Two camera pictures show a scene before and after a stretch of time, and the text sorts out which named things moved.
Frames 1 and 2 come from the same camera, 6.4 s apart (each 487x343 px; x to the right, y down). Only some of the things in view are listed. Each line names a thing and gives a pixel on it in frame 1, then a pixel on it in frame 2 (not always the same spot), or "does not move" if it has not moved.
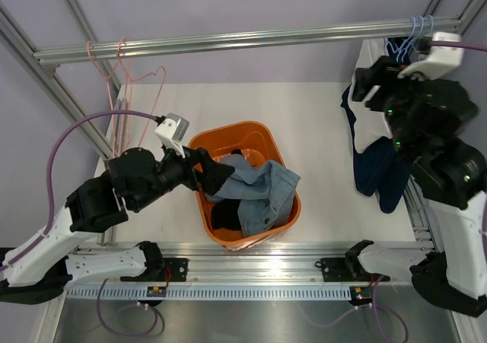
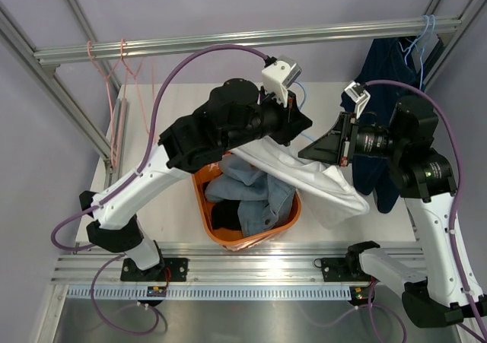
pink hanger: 128,94 -> 135,80
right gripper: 383,73 -> 335,147
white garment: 368,124 -> 328,192
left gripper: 213,176 -> 291,121
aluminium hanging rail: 49,59 does not move
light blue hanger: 405,42 -> 300,109
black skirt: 224,212 does not move
